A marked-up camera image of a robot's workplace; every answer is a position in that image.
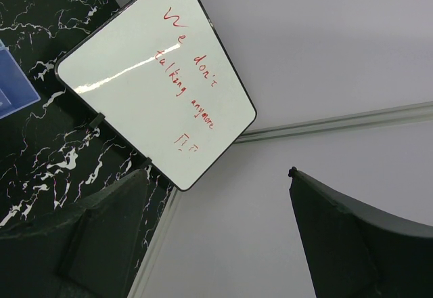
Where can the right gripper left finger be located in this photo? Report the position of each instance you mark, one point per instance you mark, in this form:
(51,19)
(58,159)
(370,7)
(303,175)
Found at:
(85,249)

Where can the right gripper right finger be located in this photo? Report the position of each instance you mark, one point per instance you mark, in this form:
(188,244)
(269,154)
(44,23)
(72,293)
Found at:
(356,250)

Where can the white whiteboard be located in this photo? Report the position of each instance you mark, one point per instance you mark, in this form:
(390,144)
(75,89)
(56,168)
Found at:
(158,72)

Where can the four-compartment colourful organizer tray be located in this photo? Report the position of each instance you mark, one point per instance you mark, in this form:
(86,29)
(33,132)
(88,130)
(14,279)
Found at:
(17,92)

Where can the black marble pattern mat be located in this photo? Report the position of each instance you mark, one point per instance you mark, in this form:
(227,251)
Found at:
(50,157)

